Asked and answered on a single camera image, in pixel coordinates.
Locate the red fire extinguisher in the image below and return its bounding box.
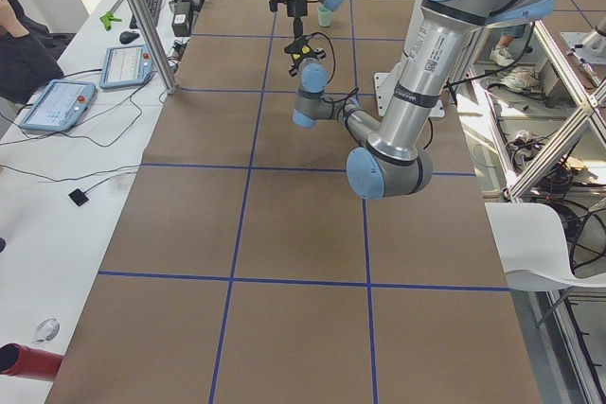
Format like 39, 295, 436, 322
1, 343, 63, 381

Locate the near teach pendant tablet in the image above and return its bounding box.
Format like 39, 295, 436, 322
19, 79, 98, 132

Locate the far teach pendant tablet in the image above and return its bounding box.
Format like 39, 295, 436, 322
99, 44, 155, 90

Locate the teach pendant tablet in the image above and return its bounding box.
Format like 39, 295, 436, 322
99, 44, 155, 90
19, 79, 98, 132

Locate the small black square device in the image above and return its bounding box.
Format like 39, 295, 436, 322
68, 188, 89, 206

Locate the aluminium frame post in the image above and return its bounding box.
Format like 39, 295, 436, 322
127, 0, 177, 94

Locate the black cable bundle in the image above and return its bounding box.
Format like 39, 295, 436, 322
501, 129, 606, 277

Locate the black power adapter box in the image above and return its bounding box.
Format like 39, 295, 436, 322
171, 1, 192, 37

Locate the green plastic cup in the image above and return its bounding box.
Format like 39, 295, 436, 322
317, 4, 333, 27

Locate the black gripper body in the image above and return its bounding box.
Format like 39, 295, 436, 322
284, 35, 325, 74
269, 0, 308, 18

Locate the black computer mouse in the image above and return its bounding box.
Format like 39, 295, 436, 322
118, 30, 139, 44

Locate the seated person in black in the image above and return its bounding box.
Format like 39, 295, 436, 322
1, 0, 63, 104

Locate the black keyboard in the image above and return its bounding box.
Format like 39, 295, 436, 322
128, 0, 167, 29

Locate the green plastic clamp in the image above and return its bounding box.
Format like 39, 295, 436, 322
99, 11, 121, 31

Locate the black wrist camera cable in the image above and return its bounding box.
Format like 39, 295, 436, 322
305, 31, 365, 116

